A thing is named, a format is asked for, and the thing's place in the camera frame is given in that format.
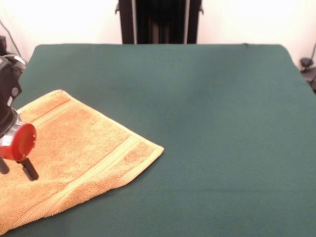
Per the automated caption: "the tan terry towel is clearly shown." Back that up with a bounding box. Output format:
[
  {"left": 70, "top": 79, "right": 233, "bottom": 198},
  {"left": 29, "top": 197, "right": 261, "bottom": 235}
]
[{"left": 0, "top": 89, "right": 165, "bottom": 235}]

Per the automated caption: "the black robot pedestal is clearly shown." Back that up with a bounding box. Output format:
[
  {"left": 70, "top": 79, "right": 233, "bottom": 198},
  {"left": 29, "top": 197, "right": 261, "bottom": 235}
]
[{"left": 114, "top": 0, "right": 205, "bottom": 45}]

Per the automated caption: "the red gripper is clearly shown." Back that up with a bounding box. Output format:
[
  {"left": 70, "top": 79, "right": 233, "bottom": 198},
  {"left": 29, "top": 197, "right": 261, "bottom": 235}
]
[{"left": 0, "top": 122, "right": 40, "bottom": 181}]

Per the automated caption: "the dark green table cloth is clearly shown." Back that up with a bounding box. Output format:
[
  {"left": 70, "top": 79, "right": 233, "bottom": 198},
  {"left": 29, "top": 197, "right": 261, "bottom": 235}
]
[{"left": 0, "top": 43, "right": 316, "bottom": 237}]

